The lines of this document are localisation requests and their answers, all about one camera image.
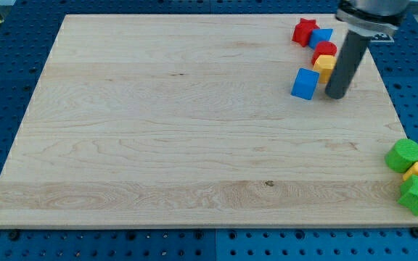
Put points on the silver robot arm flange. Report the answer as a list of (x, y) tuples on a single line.
[(370, 17)]

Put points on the light wooden board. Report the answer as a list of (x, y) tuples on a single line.
[(188, 121)]

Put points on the yellow hexagon block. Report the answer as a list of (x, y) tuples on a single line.
[(324, 66)]

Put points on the blue triangular block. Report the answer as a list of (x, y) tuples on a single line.
[(318, 35)]

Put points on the red star block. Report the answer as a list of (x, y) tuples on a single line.
[(303, 30)]

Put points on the green cylinder block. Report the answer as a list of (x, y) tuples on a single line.
[(402, 155)]

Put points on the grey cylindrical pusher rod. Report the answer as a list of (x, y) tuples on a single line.
[(350, 56)]

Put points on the black white fiducial marker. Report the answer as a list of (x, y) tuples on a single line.
[(382, 38)]

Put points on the red cylinder block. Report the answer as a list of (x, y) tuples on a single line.
[(323, 48)]

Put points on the blue cube block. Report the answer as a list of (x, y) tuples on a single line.
[(305, 84)]

